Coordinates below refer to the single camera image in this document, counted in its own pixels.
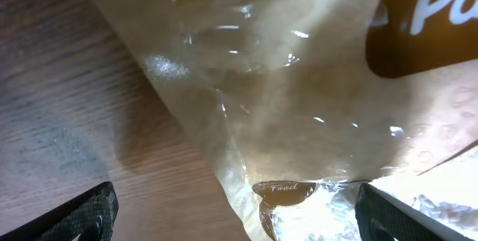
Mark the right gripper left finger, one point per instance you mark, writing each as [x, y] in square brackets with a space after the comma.
[89, 216]

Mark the beige Pantree snack bag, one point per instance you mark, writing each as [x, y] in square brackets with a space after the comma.
[296, 103]

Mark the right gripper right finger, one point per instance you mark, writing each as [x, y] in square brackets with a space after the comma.
[381, 217]

